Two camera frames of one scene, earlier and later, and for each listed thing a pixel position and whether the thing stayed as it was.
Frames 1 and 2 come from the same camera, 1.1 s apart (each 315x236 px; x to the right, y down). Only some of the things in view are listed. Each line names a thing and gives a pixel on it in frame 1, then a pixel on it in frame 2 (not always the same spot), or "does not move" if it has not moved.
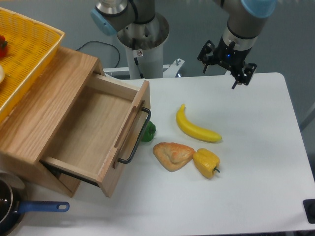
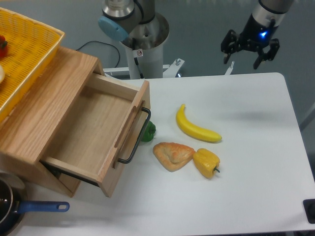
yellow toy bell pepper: [205, 162] does not move
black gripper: [231, 58] to [255, 35]
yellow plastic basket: [26, 47] does not move
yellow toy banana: [195, 131] does not move
